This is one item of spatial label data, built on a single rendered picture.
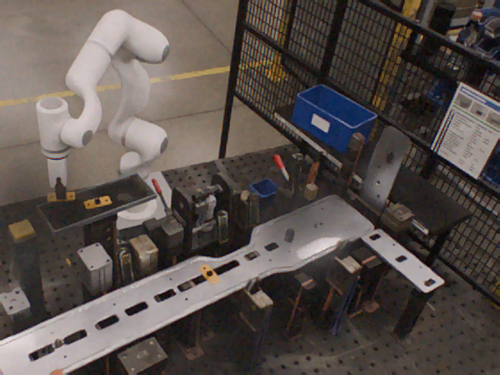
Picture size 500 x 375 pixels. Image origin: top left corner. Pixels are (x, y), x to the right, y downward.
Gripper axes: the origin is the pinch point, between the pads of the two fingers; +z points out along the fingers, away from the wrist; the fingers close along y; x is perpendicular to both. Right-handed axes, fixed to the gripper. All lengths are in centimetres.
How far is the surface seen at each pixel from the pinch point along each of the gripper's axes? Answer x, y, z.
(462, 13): 246, -181, 28
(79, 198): 5.5, -5.2, 8.1
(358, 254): 100, 13, 26
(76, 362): 2, 46, 24
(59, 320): -2.3, 30.8, 24.0
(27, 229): -10.7, 7.4, 8.2
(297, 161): 82, -14, 4
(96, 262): 9.6, 18.7, 13.1
